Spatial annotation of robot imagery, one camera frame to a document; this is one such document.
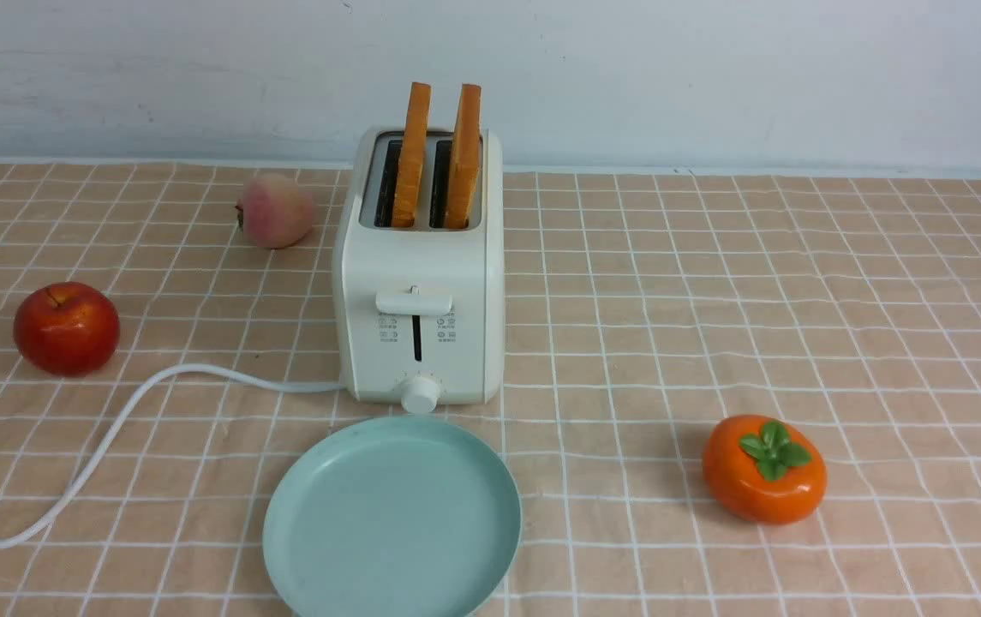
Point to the toast slice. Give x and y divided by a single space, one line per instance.
465 157
411 157

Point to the white two-slot toaster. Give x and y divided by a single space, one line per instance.
420 311

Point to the light blue round plate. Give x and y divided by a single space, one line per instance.
395 516

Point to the pink peach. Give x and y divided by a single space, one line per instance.
273 212

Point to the orange persimmon with green leaves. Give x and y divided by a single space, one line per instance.
763 470

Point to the beige checkered tablecloth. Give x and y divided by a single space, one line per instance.
640 310

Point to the red apple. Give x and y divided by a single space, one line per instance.
67 329

